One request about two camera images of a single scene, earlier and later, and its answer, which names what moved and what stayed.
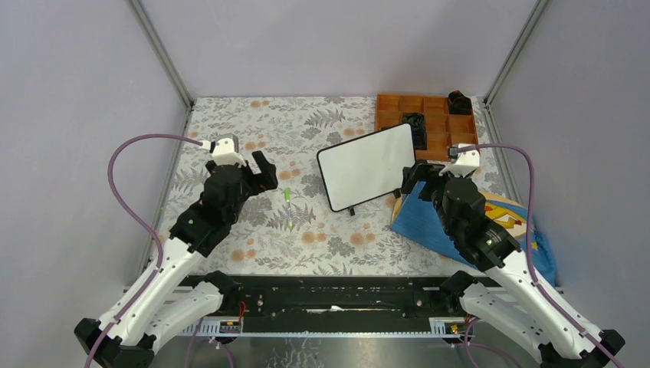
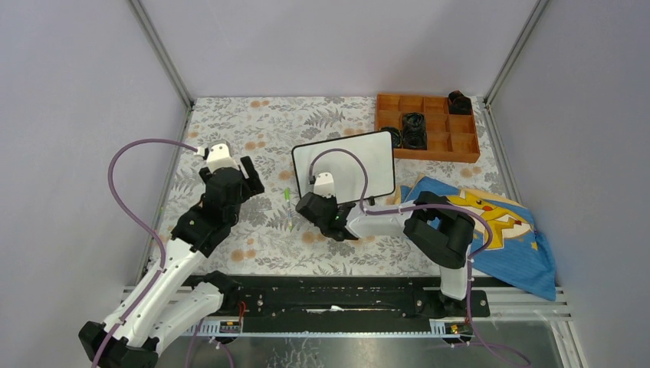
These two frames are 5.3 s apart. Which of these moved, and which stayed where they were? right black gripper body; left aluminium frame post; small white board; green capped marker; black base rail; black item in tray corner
Moved: right black gripper body; small white board
Stayed: black item in tray corner; left aluminium frame post; green capped marker; black base rail
